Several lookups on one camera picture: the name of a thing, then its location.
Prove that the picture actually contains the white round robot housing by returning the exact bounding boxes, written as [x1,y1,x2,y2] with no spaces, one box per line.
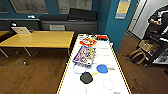
[72,64,88,75]

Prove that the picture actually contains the colourful bowls stack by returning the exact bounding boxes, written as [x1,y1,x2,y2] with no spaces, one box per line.
[72,45,98,66]

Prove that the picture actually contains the orange red game box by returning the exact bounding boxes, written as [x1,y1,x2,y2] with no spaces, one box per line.
[79,37,98,48]

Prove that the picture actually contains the yellow air hockey table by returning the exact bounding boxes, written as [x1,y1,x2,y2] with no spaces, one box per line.
[55,33,134,94]

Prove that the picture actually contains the small blue object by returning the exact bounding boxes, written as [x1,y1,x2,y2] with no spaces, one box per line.
[95,63,116,75]

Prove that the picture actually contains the black air hockey puck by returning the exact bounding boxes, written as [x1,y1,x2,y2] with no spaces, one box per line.
[79,72,94,85]

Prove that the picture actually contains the white paper label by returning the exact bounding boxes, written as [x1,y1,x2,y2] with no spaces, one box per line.
[49,24,66,32]

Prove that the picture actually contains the interior window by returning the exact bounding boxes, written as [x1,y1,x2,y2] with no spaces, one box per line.
[0,0,9,14]
[57,0,94,15]
[9,0,49,15]

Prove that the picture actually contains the wooden table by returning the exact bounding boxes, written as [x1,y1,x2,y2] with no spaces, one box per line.
[0,30,76,66]
[0,30,11,39]

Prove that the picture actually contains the tan brown backpack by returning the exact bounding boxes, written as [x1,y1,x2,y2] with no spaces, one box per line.
[126,49,148,65]

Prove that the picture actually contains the cardboard box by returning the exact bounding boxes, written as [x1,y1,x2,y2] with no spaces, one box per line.
[138,39,158,54]

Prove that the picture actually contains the white laptop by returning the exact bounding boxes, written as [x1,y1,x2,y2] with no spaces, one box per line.
[11,26,34,36]

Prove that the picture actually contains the person in dark top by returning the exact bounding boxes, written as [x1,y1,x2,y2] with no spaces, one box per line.
[144,7,168,42]

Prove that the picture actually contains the long dark bench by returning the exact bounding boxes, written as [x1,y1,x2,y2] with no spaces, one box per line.
[0,18,43,33]

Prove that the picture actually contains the yellow wall notice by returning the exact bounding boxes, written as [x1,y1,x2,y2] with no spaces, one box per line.
[114,0,132,20]

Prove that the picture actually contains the small white wall plate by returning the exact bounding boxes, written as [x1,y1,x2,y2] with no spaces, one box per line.
[27,14,37,20]

